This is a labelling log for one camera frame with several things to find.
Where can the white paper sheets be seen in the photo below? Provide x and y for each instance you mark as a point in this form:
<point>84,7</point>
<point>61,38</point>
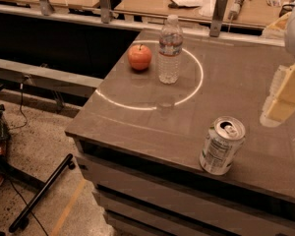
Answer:
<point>202,8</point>

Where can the grey metal bracket post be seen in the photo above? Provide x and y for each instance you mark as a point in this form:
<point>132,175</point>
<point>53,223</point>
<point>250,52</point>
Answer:
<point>105,11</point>
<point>46,8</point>
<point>217,17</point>

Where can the grey drawer cabinet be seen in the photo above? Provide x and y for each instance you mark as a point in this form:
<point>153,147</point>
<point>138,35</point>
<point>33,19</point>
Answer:
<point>148,198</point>

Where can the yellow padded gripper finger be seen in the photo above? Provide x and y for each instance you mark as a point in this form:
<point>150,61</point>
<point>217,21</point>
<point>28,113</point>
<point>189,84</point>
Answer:
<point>280,104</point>

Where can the black metal floor bar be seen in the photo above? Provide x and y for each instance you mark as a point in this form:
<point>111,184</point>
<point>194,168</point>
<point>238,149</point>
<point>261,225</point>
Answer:
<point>22,220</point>

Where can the green and white 7up can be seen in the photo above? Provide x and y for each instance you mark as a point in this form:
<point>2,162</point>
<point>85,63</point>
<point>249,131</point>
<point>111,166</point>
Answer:
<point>225,136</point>

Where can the clear plastic water bottle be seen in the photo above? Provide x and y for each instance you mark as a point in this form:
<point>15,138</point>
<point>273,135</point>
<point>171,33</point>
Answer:
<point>169,50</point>

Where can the red apple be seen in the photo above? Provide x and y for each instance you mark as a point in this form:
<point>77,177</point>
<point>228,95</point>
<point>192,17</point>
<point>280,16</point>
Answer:
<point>139,57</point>

